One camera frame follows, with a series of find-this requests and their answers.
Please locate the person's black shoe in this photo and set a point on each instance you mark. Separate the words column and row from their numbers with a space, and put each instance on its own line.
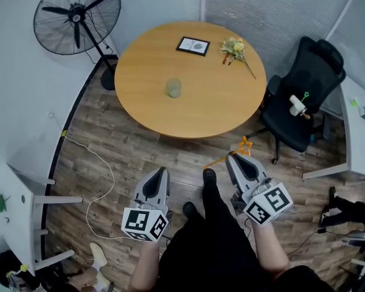
column 210, row 176
column 189, row 210

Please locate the yellow tape piece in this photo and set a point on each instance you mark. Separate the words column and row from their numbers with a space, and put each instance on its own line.
column 64, row 133

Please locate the orange star wand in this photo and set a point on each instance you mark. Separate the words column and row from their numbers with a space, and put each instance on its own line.
column 215, row 163

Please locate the brown marker pen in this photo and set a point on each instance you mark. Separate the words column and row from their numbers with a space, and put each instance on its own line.
column 224, row 59

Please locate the green star-shaped wand stick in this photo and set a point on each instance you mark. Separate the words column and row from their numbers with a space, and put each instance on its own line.
column 306, row 95

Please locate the green paper leaf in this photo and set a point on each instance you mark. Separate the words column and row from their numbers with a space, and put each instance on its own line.
column 1, row 203

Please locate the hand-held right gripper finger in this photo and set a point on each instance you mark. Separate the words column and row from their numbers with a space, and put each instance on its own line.
column 232, row 175
column 260, row 170

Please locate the grey office chair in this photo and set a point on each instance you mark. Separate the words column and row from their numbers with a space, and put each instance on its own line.
column 360, row 242

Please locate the black standing fan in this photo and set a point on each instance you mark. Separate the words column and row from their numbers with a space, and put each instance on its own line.
column 76, row 14

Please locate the black marker pen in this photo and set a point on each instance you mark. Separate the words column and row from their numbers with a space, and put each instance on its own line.
column 230, row 60

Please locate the person's left forearm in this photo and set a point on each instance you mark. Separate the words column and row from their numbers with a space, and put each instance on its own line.
column 144, row 263

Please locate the white wall socket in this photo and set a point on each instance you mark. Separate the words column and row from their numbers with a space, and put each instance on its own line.
column 51, row 115

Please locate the clear glass cup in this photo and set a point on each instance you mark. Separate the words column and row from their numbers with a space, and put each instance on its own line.
column 173, row 90

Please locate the person's right forearm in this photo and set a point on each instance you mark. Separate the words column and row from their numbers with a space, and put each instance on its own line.
column 269, row 248

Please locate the yellow flower bouquet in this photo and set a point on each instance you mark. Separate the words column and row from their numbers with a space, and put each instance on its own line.
column 234, row 47

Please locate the white desk with green leaf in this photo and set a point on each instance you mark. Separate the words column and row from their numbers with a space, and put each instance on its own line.
column 15, row 199

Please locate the black office chair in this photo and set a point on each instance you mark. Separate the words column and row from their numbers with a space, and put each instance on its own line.
column 307, row 71

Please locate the white desk with small items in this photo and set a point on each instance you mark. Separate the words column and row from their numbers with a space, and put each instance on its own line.
column 353, row 132

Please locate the black framed picture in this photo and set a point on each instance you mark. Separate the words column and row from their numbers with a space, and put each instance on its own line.
column 193, row 46

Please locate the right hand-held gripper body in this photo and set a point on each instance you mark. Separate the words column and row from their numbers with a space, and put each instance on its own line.
column 270, row 204

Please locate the person's black clothing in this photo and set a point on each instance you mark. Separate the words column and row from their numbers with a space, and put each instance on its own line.
column 207, row 254

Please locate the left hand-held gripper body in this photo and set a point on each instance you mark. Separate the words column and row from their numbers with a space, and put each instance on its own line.
column 137, row 221

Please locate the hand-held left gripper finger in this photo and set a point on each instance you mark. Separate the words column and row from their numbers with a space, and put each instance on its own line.
column 139, row 193
column 165, row 193

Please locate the small green toy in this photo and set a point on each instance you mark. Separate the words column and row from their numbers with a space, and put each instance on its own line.
column 354, row 102

